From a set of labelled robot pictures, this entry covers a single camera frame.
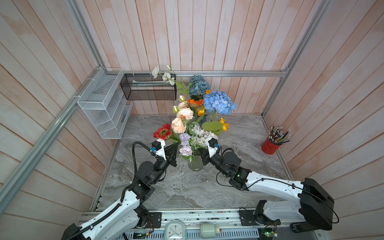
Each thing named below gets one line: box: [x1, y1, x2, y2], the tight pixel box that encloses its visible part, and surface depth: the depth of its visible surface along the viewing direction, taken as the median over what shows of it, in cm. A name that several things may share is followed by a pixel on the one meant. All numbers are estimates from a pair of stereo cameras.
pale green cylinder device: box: [200, 223, 220, 239], surface depth 65 cm
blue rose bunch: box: [189, 75, 212, 101], surface depth 83 cm
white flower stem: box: [151, 65, 191, 97], surface depth 87 cm
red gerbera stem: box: [153, 123, 173, 141], surface depth 63 cm
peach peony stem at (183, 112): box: [172, 95, 195, 120], surface depth 65 cm
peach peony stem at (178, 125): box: [171, 117, 187, 134], surface depth 67 cm
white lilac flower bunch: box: [188, 124, 219, 155], surface depth 71 cm
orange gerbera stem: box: [187, 98, 205, 118], surface depth 69 cm
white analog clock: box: [164, 219, 187, 240], surface depth 70 cm
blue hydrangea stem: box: [203, 90, 237, 121], surface depth 65 cm
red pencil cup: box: [261, 137, 281, 155], surface depth 93 cm
